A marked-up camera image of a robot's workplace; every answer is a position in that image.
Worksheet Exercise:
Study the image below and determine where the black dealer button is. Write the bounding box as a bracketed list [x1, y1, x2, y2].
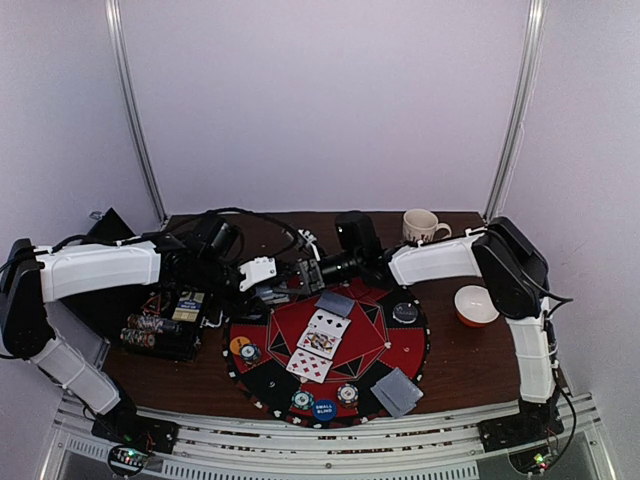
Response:
[392, 302, 419, 325]

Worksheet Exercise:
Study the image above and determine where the three of spades card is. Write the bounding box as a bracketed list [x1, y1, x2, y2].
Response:
[308, 308, 351, 338]

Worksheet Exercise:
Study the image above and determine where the blue backed card deck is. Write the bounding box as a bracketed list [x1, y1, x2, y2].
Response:
[255, 286, 290, 304]

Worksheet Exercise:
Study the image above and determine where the orange big blind button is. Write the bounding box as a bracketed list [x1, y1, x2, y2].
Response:
[229, 336, 251, 355]

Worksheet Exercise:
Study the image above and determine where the king face up card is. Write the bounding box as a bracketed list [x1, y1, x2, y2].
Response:
[297, 327, 341, 360]

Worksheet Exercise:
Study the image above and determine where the mixed colour chip stack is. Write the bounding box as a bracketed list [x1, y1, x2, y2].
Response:
[239, 343, 262, 367]

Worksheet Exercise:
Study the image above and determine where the nine of diamonds card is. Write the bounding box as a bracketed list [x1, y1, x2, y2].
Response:
[286, 349, 333, 383]

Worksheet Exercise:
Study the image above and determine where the face down card seat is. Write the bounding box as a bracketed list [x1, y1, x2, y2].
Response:
[371, 384, 404, 418]

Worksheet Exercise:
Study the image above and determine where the blue white 100 chip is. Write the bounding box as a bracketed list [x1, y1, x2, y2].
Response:
[336, 383, 359, 409]

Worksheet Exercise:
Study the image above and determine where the green blue 50 chip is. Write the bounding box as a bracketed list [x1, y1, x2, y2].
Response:
[291, 390, 315, 411]

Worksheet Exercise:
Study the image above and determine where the blue small blind button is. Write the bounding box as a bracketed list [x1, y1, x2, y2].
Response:
[312, 399, 337, 422]

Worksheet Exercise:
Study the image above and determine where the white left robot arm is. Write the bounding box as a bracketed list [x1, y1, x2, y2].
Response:
[1, 209, 279, 444]

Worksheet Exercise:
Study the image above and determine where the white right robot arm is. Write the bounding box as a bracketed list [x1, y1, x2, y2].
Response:
[286, 211, 560, 442]

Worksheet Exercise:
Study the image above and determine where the Texas Hold'em card box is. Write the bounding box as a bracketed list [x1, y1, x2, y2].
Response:
[172, 291, 205, 323]

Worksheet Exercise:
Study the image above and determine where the black poker chip case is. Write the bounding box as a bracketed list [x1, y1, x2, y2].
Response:
[52, 207, 226, 362]

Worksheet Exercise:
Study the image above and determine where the cream patterned ceramic mug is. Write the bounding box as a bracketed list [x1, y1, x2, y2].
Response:
[402, 208, 452, 243]

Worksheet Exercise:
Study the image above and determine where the red triangle dice pack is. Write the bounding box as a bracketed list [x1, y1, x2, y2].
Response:
[141, 293, 164, 316]

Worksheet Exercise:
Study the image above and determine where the black 100 chip stack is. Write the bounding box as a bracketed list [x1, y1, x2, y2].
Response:
[127, 314, 181, 335]

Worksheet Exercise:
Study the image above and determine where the round red black poker mat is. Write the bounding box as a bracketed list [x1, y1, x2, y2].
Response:
[223, 278, 430, 429]

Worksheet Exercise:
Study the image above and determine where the white orange bowl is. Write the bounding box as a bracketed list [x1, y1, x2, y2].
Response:
[454, 285, 499, 328]

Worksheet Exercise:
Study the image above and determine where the chrome case handle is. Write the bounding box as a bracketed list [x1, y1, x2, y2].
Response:
[201, 310, 225, 329]

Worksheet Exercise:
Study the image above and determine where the right aluminium frame post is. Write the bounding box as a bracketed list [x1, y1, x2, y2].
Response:
[483, 0, 548, 221]

